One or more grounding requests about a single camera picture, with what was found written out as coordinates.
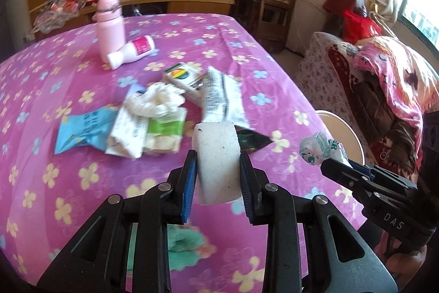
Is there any white foam sponge block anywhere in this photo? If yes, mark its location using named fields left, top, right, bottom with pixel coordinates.
left=192, top=122, right=241, bottom=206

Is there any white green wrapper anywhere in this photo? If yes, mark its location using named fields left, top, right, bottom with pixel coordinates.
left=299, top=132, right=350, bottom=167

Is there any white printed snack bag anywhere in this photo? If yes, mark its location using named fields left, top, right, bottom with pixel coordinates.
left=202, top=66, right=250, bottom=129

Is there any white tissue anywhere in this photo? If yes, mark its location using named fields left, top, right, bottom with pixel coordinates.
left=126, top=82, right=185, bottom=118

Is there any white round trash bin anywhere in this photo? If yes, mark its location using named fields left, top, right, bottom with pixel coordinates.
left=316, top=109, right=365, bottom=165

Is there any right hand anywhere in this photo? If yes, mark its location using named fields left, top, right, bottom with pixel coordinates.
left=385, top=245, right=427, bottom=289

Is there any dark foil wrapper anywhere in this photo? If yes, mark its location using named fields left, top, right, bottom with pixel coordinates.
left=235, top=126, right=272, bottom=153

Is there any green beige snack pack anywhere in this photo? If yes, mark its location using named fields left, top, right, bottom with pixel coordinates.
left=143, top=107, right=187, bottom=155

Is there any dark brown clothing pile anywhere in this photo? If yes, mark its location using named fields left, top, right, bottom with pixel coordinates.
left=347, top=73, right=416, bottom=177

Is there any white wet wipes pack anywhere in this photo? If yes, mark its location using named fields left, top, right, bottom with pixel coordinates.
left=105, top=84, right=148, bottom=159

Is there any white box rainbow logo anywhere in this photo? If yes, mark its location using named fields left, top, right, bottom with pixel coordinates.
left=162, top=62, right=204, bottom=107

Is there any light blue snack wrapper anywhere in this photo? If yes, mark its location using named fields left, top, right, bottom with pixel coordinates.
left=54, top=107, right=118, bottom=155

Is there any pink floral tablecloth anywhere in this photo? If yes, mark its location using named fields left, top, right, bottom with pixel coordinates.
left=1, top=14, right=365, bottom=292

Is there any pink patterned blanket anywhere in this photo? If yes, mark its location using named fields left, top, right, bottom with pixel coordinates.
left=353, top=36, right=438, bottom=146

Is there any white bottle pink label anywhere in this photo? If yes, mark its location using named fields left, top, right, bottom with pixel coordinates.
left=107, top=35, right=156, bottom=70

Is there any floral covered sofa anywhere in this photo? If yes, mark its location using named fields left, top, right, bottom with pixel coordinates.
left=294, top=31, right=439, bottom=184

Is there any pink thermos bottle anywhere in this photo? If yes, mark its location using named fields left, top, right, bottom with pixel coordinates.
left=92, top=0, right=126, bottom=63

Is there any wooden sideboard cabinet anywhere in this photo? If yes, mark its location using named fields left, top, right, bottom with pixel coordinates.
left=35, top=0, right=234, bottom=41

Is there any red plastic bag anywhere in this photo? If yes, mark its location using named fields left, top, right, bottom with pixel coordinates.
left=342, top=10, right=382, bottom=44

